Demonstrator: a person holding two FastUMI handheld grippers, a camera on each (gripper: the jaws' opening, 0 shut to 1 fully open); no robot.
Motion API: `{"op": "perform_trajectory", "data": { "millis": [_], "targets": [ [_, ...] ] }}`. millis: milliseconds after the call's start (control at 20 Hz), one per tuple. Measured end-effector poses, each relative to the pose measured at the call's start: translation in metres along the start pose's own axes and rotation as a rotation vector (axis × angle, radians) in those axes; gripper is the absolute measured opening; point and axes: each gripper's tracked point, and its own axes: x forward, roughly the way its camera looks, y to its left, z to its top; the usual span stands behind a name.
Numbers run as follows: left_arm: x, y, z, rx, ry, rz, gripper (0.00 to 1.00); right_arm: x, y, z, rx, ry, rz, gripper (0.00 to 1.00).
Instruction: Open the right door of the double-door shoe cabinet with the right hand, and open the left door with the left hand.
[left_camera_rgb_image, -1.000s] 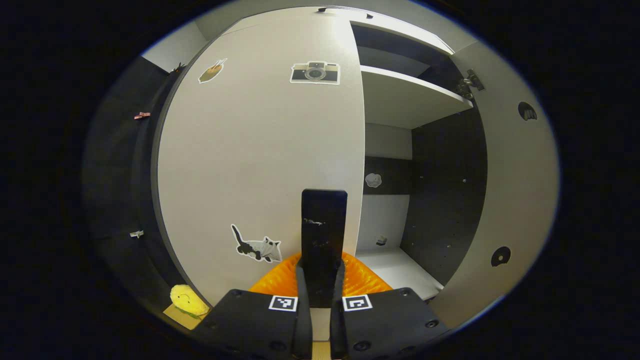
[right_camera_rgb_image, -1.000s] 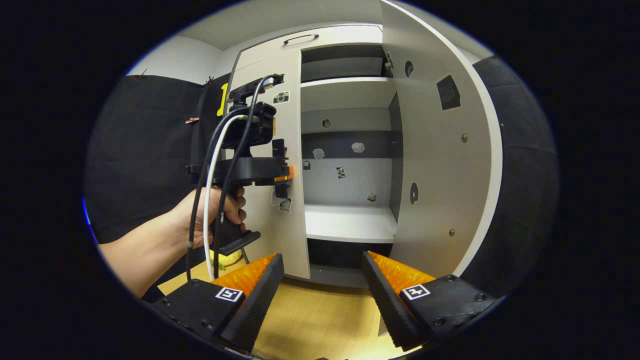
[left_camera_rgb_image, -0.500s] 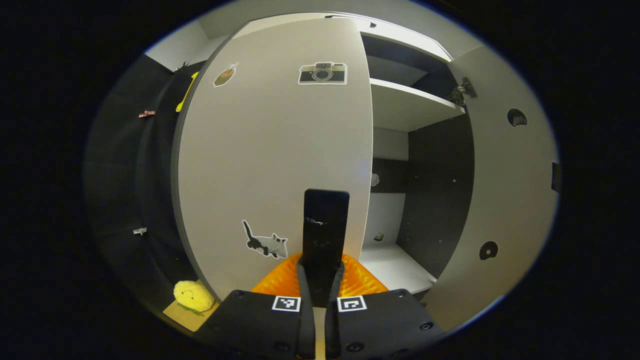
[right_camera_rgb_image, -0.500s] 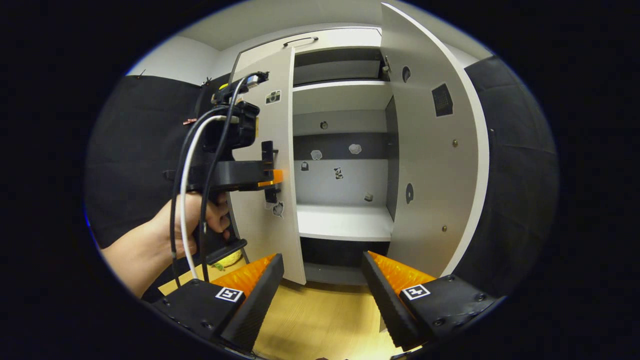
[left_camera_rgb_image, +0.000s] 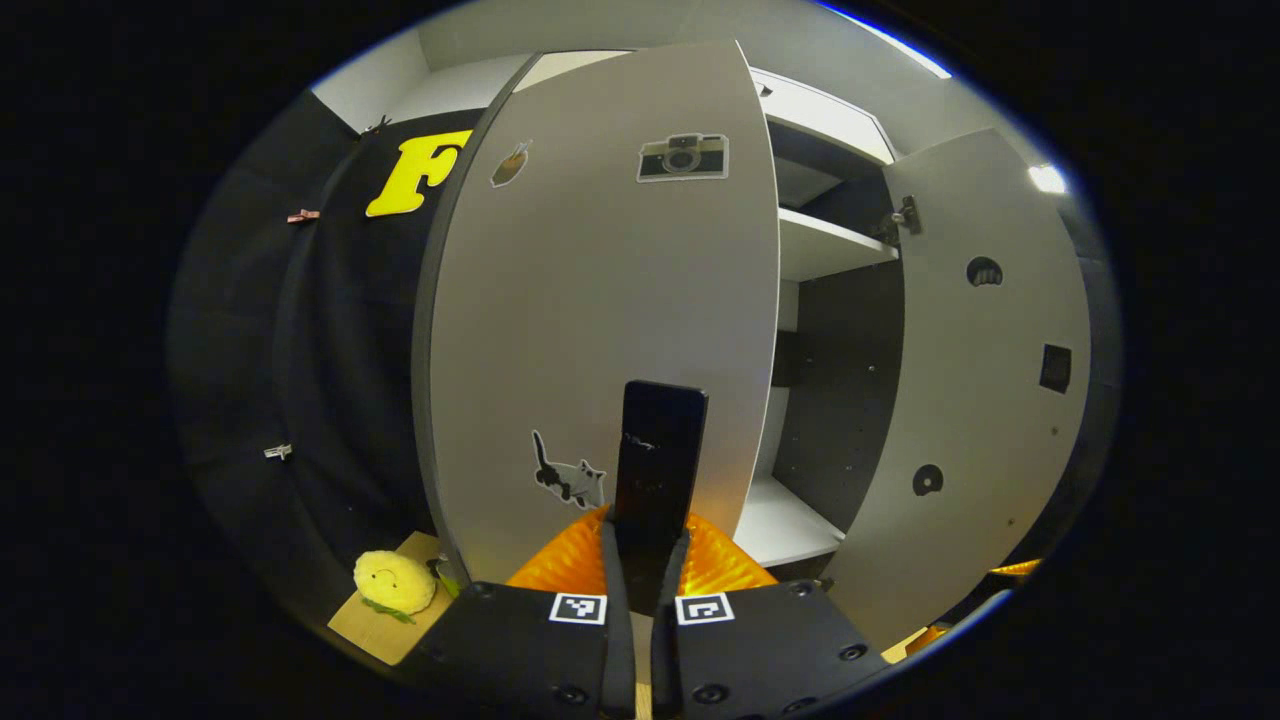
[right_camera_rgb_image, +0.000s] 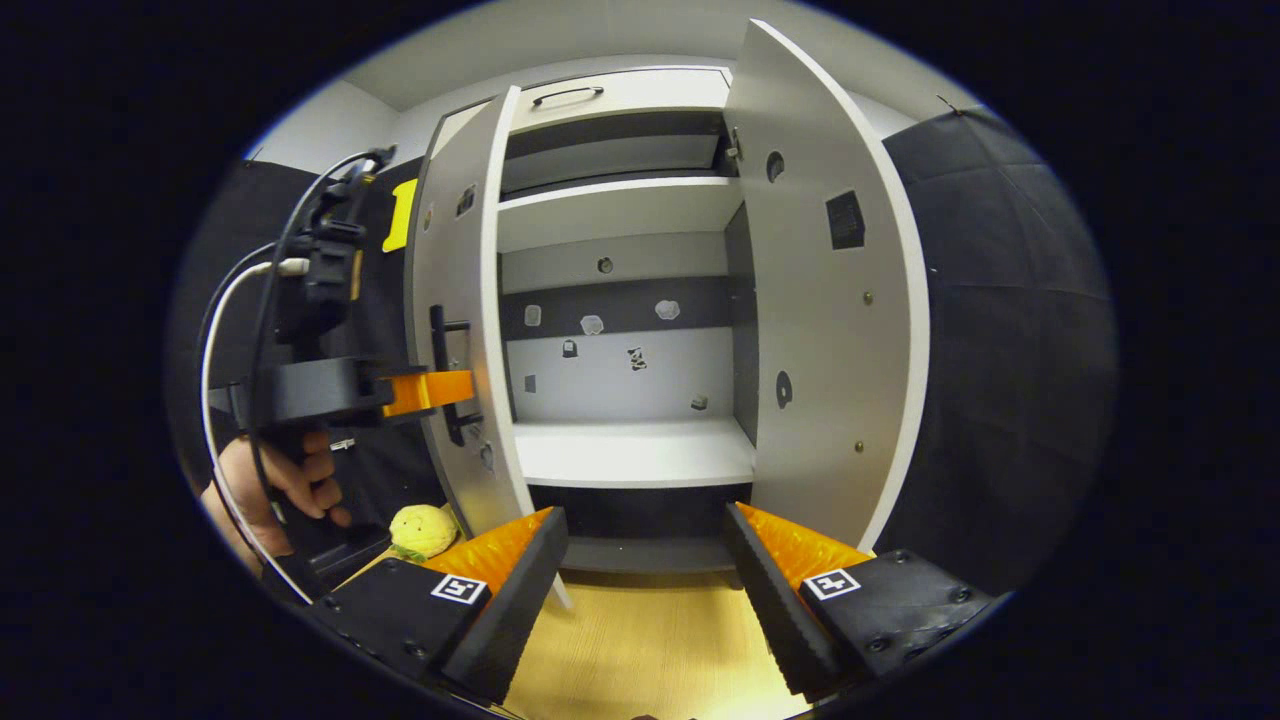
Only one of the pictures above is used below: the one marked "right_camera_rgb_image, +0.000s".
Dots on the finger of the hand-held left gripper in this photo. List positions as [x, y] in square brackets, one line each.
[430, 392]

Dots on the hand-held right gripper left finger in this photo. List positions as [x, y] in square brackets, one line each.
[510, 610]

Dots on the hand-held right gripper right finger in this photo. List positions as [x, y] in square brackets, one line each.
[775, 610]

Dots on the beige cabinet door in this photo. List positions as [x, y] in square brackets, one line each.
[455, 280]
[820, 300]

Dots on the beige double-door shoe cabinet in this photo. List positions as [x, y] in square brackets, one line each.
[620, 450]

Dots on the yellow plush toy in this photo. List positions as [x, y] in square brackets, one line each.
[424, 530]

